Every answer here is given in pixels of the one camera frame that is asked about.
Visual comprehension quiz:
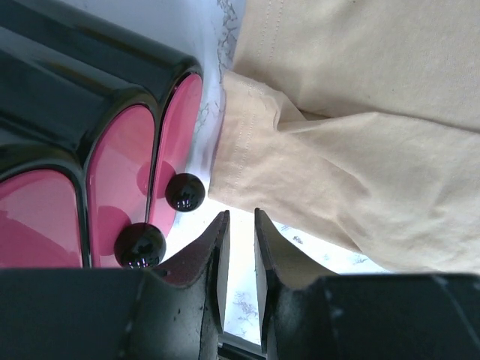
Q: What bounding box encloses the beige t shirt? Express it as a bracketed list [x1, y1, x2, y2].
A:
[209, 1, 479, 273]

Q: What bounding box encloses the black pink drawer unit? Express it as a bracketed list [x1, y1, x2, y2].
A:
[1, 1, 203, 269]

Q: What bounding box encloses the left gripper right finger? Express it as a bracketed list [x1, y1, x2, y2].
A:
[254, 208, 338, 359]

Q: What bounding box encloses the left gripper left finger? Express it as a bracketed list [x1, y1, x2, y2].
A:
[149, 211, 230, 359]

